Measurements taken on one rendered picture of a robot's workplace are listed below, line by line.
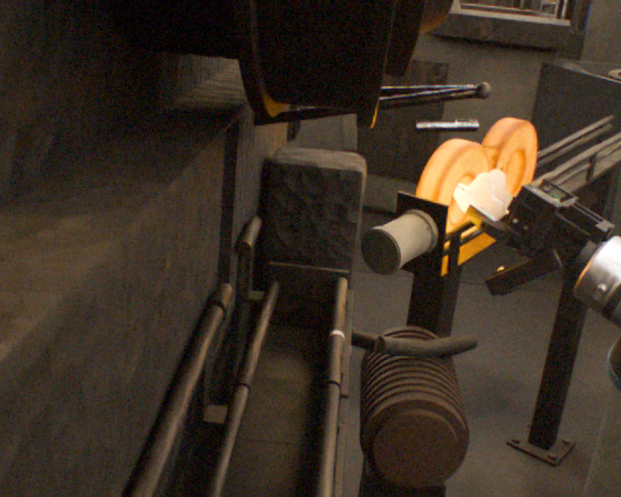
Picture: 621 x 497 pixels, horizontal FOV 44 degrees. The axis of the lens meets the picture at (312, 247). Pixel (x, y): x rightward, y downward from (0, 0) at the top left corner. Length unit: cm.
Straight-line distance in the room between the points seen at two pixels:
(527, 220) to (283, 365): 44
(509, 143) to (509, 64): 205
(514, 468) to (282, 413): 124
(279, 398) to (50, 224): 33
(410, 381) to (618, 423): 57
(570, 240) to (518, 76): 222
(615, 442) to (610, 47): 383
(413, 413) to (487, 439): 98
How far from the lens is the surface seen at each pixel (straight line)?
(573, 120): 292
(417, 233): 95
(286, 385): 63
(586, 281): 96
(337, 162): 77
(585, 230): 99
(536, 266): 100
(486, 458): 180
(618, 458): 144
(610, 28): 507
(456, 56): 320
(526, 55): 317
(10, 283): 26
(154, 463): 38
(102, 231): 31
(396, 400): 90
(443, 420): 90
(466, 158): 103
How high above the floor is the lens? 97
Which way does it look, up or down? 20 degrees down
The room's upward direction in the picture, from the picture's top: 6 degrees clockwise
